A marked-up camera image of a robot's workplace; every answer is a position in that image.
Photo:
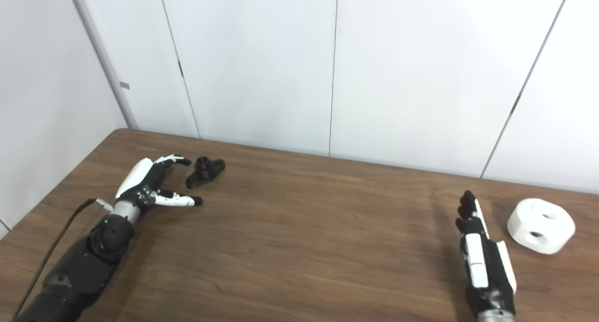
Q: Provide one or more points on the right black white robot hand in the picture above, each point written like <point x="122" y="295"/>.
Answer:
<point x="489" y="275"/>

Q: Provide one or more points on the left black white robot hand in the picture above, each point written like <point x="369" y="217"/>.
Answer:
<point x="135" y="179"/>

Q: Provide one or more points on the round white plastic piece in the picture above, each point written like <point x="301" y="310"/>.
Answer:
<point x="519" y="223"/>

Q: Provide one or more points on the black plastic holder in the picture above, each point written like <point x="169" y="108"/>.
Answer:
<point x="203" y="174"/>

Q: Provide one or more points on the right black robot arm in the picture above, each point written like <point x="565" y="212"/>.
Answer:
<point x="496" y="318"/>

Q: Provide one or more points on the black wall panel hinge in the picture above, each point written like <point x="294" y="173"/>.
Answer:
<point x="516" y="102"/>
<point x="180" y="68"/>

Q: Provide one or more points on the grey wall corner post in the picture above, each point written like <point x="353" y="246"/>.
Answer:
<point x="102" y="55"/>

